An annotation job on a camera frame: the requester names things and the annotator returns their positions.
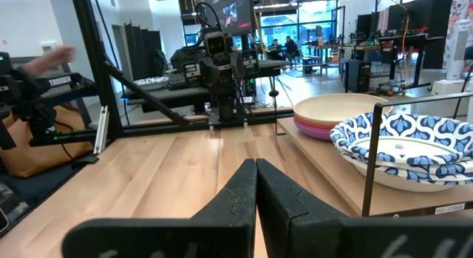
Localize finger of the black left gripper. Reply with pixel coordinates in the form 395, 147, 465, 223
183, 61, 203, 86
241, 49, 261, 76

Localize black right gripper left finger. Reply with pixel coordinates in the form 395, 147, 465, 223
61, 157, 259, 258

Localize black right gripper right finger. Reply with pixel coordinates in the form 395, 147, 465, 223
256, 157, 473, 258

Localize orange plastic plate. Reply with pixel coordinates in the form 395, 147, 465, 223
293, 115, 343, 132

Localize beige plastic plate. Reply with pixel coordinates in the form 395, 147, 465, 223
293, 92, 393, 132

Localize pink plastic plate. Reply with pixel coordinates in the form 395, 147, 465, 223
294, 121, 334, 142

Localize black keyboard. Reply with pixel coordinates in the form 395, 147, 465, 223
166, 72, 195, 92

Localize black bag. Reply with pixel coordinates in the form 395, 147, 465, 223
169, 46, 208, 72

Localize silver foil tray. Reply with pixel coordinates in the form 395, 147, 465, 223
133, 75, 170, 92

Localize black curtain panels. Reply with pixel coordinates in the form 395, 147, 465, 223
123, 23, 163, 81

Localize black computer tower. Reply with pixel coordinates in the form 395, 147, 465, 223
346, 60, 372, 93

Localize person's hand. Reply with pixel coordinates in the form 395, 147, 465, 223
21, 44, 78, 76

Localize black workbench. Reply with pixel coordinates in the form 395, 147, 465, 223
375, 33, 446, 89

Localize brown paper bag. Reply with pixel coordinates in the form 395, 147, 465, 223
0, 105, 94, 178

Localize black partition panel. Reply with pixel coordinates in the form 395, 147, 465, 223
423, 0, 455, 69

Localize white box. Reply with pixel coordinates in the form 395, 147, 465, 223
430, 78, 473, 97

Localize white tower fan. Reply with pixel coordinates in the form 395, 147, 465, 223
444, 19, 473, 81

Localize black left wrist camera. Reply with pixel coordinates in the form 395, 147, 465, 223
203, 30, 229, 56

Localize black wall monitor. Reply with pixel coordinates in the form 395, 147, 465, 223
197, 0, 256, 36

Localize black wire dish rack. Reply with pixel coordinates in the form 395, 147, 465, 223
276, 91, 473, 219

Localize silver aluminium bracket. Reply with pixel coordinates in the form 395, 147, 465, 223
92, 104, 111, 155

